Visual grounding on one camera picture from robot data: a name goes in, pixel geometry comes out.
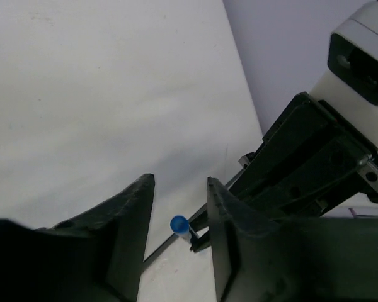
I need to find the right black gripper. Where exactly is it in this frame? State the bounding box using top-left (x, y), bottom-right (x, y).
top-left (188, 91), bottom-right (378, 252)

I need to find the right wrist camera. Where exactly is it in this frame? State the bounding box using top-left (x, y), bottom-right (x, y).
top-left (310, 1), bottom-right (378, 149)

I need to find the dark blue gel pen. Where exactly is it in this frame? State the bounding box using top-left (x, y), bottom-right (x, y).
top-left (169, 215), bottom-right (199, 251)

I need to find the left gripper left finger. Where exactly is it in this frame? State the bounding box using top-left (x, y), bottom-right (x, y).
top-left (0, 174), bottom-right (155, 301)

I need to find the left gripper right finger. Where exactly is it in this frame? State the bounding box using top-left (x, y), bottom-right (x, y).
top-left (207, 177), bottom-right (378, 301)

